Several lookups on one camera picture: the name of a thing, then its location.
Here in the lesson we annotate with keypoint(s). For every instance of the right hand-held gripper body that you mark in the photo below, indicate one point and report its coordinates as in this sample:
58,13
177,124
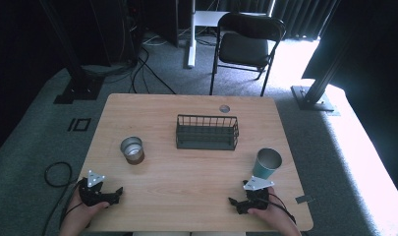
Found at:
257,198

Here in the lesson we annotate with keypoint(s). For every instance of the black metal stand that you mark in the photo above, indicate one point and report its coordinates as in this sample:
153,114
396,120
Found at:
314,95
78,78

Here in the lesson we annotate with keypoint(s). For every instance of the grey tape strip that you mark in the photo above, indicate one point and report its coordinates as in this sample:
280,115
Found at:
304,199

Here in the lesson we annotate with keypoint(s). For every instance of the teal metal cup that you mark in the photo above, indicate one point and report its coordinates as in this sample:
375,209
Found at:
264,167

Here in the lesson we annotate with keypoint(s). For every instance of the black equipment cabinet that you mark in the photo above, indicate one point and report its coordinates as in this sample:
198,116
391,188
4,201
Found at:
121,29

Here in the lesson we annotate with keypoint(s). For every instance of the grey round table grommet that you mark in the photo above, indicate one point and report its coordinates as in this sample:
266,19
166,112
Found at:
224,108

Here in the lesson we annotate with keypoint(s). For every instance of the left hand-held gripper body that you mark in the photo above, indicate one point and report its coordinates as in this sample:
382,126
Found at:
90,195

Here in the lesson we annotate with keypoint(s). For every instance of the black folding chair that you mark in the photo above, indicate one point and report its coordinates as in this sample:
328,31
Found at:
244,47

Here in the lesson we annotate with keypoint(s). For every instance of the person's left hand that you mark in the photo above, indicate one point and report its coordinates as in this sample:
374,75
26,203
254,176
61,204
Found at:
77,216

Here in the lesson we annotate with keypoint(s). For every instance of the person's right hand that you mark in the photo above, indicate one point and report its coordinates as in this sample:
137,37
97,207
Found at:
278,218

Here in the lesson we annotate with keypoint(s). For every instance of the silver metal cup brown base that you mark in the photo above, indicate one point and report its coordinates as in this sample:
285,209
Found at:
132,150

